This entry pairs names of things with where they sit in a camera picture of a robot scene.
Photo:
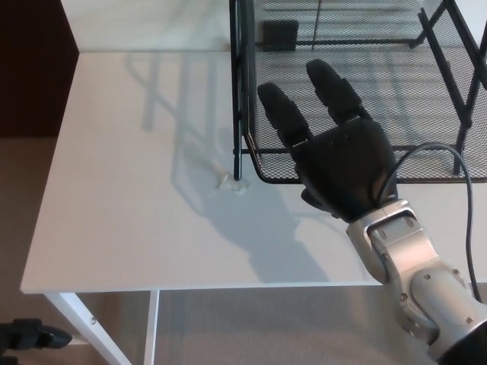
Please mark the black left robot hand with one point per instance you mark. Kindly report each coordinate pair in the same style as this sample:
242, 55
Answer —
26, 336

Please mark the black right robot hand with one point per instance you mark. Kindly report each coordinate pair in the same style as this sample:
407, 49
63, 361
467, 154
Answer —
342, 167

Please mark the black mesh tray layer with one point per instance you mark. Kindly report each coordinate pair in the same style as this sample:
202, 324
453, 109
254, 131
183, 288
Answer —
411, 95

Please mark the clear tape residue blob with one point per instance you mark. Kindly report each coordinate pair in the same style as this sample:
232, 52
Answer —
233, 185

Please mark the black rectangular block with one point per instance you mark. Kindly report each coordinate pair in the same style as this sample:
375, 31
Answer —
279, 36

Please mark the dark brown cabinet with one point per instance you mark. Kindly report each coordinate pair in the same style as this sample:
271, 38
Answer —
34, 68

